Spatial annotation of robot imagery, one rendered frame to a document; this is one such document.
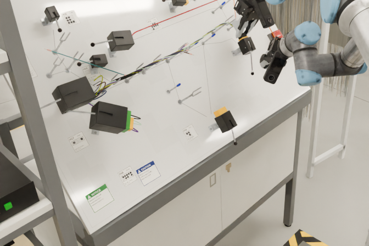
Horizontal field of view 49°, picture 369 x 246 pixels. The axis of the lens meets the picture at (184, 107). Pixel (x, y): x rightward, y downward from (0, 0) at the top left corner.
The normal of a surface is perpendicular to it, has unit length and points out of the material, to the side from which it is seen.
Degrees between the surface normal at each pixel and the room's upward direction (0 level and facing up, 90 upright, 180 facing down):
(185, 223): 90
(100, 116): 52
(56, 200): 90
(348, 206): 0
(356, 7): 79
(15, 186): 0
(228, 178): 90
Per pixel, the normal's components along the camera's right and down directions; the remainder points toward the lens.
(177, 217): 0.70, 0.31
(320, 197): -0.07, -0.87
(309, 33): 0.22, -0.18
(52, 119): 0.51, -0.29
